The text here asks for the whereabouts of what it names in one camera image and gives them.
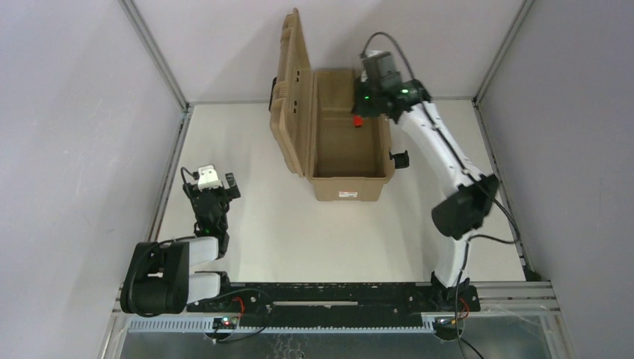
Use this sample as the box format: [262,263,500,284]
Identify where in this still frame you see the red black screwdriver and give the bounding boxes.
[352,115,363,128]

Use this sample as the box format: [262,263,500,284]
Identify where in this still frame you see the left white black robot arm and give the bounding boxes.
[120,166,241,317]

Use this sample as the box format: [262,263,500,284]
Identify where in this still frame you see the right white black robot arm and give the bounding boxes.
[352,76,499,311]

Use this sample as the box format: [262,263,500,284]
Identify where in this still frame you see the tan plastic toolbox bin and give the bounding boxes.
[269,8,396,202]

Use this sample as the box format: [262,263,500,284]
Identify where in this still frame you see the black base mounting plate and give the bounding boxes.
[186,282,481,326]

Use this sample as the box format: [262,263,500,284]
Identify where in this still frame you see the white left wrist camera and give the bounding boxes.
[196,165,223,191]

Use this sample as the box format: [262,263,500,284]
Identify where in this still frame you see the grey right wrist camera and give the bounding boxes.
[361,50,402,88]

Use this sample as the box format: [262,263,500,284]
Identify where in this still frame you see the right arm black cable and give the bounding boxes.
[360,31,521,359]

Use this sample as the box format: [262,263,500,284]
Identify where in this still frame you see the grey slotted cable duct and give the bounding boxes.
[126,317,435,334]

